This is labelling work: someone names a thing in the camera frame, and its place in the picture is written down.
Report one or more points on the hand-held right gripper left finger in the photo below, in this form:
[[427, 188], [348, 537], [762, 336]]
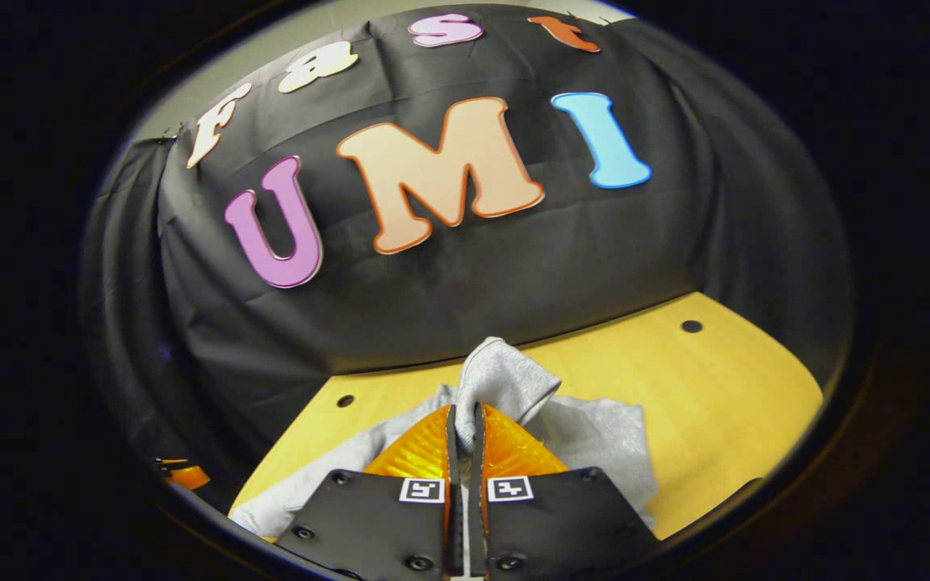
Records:
[[452, 460]]

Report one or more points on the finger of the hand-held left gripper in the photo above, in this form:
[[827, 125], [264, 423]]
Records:
[[189, 476]]

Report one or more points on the grey zip-neck sweatshirt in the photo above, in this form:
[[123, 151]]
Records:
[[505, 379]]

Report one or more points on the black backdrop cloth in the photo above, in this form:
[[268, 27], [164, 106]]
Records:
[[473, 282]]

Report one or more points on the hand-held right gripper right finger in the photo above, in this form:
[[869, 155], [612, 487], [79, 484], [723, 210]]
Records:
[[477, 468]]

